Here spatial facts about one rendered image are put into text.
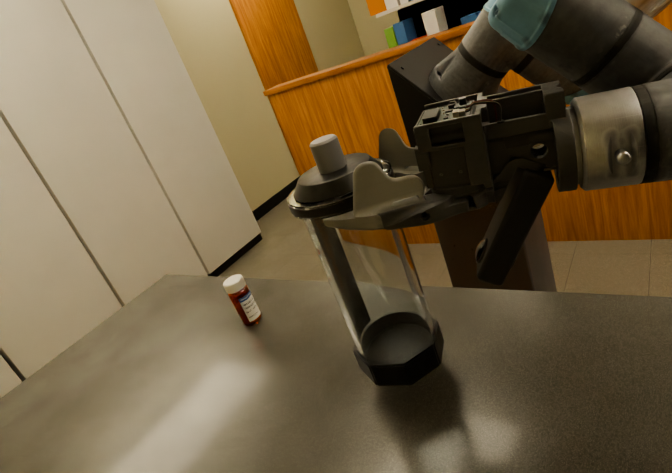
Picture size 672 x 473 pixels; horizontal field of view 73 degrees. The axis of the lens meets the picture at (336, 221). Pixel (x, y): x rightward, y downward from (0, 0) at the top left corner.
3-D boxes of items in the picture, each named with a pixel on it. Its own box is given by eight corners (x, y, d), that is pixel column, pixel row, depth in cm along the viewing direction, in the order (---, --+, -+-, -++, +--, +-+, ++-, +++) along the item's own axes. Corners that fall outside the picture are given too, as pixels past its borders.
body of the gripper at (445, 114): (417, 105, 43) (559, 74, 38) (435, 188, 46) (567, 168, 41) (403, 130, 36) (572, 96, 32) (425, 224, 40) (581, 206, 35)
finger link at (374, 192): (307, 173, 39) (409, 141, 39) (327, 232, 42) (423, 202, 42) (309, 184, 36) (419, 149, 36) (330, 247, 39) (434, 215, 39)
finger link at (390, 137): (359, 126, 50) (431, 120, 43) (372, 175, 52) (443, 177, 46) (340, 136, 48) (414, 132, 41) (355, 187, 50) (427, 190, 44)
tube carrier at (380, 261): (344, 383, 50) (268, 215, 42) (367, 320, 59) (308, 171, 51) (440, 381, 46) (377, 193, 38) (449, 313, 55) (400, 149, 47)
